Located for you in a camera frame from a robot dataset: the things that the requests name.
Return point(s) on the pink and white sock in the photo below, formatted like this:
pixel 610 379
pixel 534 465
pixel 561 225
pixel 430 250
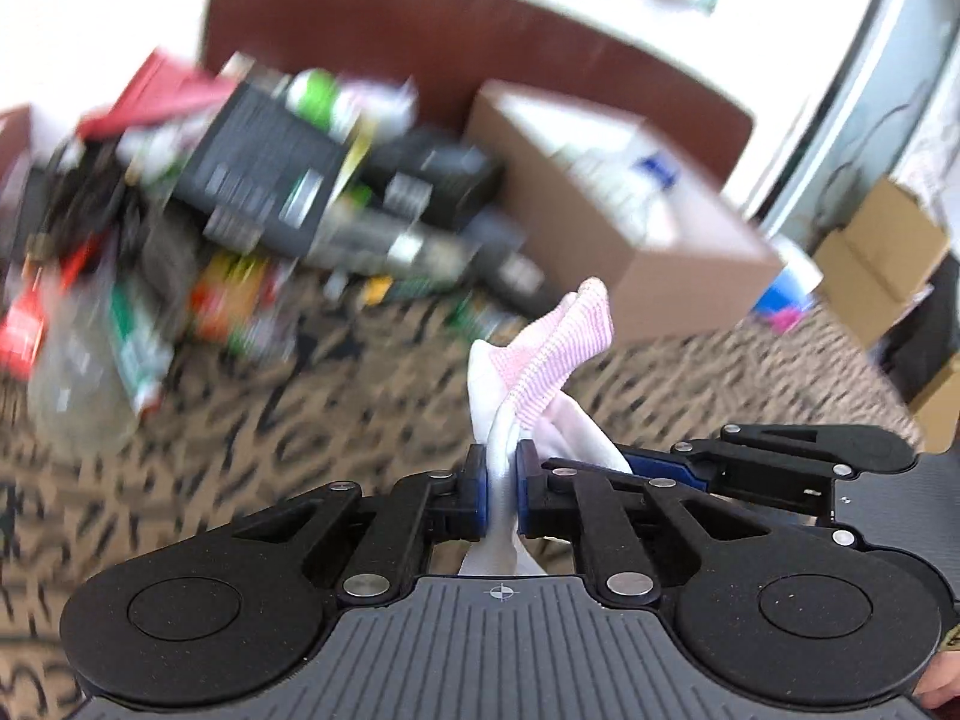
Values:
pixel 536 367

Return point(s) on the blue and white cup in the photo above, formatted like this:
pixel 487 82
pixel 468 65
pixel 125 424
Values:
pixel 787 277

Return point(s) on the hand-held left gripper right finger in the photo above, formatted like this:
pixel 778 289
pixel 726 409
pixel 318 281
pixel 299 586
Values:
pixel 528 499

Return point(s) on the small red packet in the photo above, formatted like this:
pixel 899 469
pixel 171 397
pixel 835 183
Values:
pixel 21 337

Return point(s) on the flat cardboard box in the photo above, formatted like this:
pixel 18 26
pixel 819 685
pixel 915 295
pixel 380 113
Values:
pixel 939 412

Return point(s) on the large cardboard box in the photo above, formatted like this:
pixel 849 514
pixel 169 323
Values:
pixel 637 240

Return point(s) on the green and white packet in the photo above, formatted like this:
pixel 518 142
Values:
pixel 139 349

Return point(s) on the black box with label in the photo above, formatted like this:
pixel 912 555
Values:
pixel 435 176

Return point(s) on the silver and black tube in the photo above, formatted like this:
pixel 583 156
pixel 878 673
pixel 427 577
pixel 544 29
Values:
pixel 390 244

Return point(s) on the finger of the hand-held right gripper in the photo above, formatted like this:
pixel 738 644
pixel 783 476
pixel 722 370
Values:
pixel 667 469
pixel 817 444

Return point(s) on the small cardboard box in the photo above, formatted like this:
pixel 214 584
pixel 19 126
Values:
pixel 877 262

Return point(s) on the orange and yellow packet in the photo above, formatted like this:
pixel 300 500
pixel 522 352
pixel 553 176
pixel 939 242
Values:
pixel 229 296

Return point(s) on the large black printed box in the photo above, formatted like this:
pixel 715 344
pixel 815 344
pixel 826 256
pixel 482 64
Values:
pixel 262 165

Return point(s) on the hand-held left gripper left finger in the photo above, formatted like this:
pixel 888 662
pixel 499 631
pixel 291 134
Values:
pixel 475 499

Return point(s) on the black bag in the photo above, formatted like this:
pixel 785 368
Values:
pixel 930 337

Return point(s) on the clear plastic bottle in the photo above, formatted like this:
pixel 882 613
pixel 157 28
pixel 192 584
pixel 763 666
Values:
pixel 82 390

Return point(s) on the small black box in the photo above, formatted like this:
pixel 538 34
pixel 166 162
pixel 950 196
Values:
pixel 510 259

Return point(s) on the green and white can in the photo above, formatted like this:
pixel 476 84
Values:
pixel 319 97

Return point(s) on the person's right forearm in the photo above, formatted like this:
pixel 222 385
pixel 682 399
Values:
pixel 943 679

